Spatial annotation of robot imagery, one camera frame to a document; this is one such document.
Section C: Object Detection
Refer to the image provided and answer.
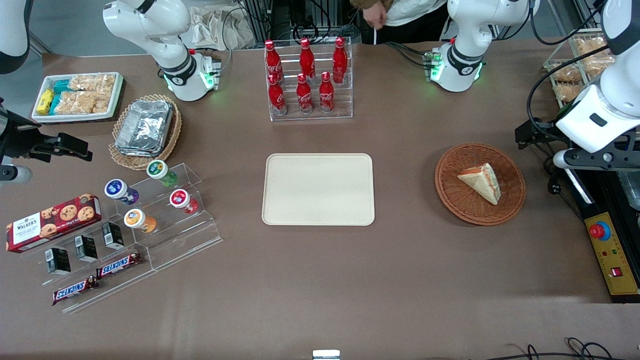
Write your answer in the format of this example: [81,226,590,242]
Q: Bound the red Walkers cookie box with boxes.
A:
[5,193,103,254]

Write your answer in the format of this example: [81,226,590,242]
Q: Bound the black looping arm cable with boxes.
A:
[526,0,610,132]

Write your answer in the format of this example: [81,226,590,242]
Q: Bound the yellow emergency stop box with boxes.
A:
[584,212,640,300]

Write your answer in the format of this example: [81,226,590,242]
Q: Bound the black metal side frame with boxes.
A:
[566,167,640,307]

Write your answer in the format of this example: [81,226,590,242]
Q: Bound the red small drink bottle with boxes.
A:
[169,188,199,215]

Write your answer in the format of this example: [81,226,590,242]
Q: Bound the Snickers chocolate bar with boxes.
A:
[52,275,99,306]
[96,251,143,280]

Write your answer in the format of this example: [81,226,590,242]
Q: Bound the red cola bottle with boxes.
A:
[332,36,349,84]
[295,73,314,115]
[318,71,336,114]
[299,38,317,81]
[264,40,284,84]
[268,74,288,116]

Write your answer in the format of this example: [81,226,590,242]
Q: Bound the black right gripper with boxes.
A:
[0,107,94,164]

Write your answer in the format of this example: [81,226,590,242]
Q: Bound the triangle sandwich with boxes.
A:
[457,163,502,206]

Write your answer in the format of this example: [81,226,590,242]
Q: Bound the black coiled floor cables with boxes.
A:
[469,337,628,360]

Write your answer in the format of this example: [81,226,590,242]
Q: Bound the clear acrylic bottle rack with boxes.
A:
[264,37,354,122]

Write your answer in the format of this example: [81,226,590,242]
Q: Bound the white crumpled cloth bag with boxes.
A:
[188,4,256,51]

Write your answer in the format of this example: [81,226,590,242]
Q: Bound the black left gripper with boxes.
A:
[515,118,571,151]

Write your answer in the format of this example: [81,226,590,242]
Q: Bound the black cable with plug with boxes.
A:
[546,167,587,222]

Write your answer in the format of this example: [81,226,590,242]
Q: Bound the orange small drink bottle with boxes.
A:
[123,208,158,234]

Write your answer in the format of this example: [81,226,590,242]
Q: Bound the brown sleeved forearm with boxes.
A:
[350,0,397,12]

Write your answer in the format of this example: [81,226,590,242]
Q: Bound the person's bare hand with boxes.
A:
[362,4,389,30]

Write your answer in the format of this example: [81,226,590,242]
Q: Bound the brown round wicker basket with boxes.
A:
[434,143,526,227]

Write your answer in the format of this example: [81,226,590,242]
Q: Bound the green small drink bottle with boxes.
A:
[146,159,179,188]

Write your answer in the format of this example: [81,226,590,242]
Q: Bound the person's torso white shirt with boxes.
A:
[372,0,452,46]

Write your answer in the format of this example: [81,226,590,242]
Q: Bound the stack of foil trays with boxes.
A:
[114,100,174,158]

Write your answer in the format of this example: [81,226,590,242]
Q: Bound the wire bread basket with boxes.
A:
[543,28,617,109]

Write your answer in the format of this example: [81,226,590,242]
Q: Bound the clear acrylic stepped stand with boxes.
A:
[27,162,224,315]

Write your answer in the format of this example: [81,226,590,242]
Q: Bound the black cable bundle at base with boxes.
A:
[383,41,437,69]

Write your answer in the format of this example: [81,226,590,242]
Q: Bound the beige rectangular tray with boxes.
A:
[261,153,376,227]

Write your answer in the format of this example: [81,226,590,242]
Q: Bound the small black box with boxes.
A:
[101,221,126,251]
[45,247,72,276]
[74,234,99,263]

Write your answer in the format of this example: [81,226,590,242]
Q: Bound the light oval wicker basket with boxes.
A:
[108,94,183,171]

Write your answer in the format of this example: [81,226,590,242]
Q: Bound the dark metal equipment rack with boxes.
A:
[238,0,362,44]

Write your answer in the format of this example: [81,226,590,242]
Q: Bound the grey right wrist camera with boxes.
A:
[0,165,34,184]

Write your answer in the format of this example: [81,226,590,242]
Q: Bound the bagged bread roll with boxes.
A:
[555,82,584,104]
[550,64,584,84]
[574,37,609,57]
[584,54,616,77]

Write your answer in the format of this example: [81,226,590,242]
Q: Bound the yellow snack packet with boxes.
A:
[37,88,55,116]

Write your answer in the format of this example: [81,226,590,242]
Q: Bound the white rectangular snack tray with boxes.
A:
[31,72,125,124]

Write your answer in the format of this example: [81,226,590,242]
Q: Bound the clear bag of rice crackers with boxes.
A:
[54,90,112,116]
[68,73,117,94]

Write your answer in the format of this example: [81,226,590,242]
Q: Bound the blue lid cup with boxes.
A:
[104,178,140,206]

